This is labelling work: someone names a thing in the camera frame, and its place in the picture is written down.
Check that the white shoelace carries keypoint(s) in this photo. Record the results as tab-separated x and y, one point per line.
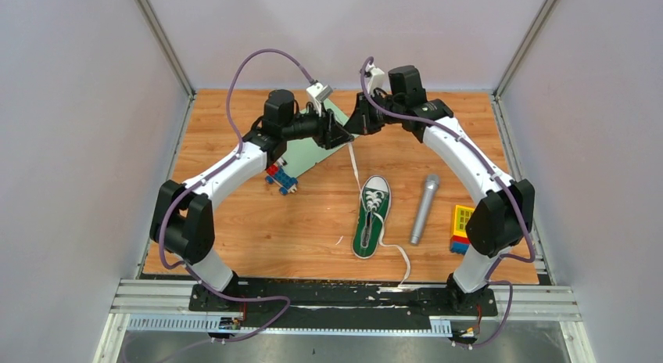
382	242

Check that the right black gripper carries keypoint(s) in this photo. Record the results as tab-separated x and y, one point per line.
361	123

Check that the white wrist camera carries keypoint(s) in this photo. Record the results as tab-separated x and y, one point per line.
317	93
375	78

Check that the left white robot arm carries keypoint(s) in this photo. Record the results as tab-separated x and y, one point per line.
182	221

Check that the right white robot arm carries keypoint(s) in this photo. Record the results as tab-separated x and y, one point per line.
503	214

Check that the blue red toy car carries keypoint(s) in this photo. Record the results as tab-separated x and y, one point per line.
277	176

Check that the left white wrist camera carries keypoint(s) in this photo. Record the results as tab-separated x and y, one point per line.
317	93

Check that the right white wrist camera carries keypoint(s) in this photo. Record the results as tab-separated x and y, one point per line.
375	78

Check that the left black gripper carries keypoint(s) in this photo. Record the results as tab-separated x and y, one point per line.
329	132

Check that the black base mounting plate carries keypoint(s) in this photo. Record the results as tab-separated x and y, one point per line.
340	305

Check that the yellow red blue block stack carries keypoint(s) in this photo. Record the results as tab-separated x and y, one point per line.
459	241

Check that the light green cutting mat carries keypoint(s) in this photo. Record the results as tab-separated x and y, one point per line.
301	154

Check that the silver microphone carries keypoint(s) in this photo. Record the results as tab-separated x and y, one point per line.
430	187

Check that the aluminium frame rail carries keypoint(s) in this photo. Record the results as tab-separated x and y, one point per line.
162	305

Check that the green canvas sneaker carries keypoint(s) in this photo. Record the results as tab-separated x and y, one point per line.
375	204

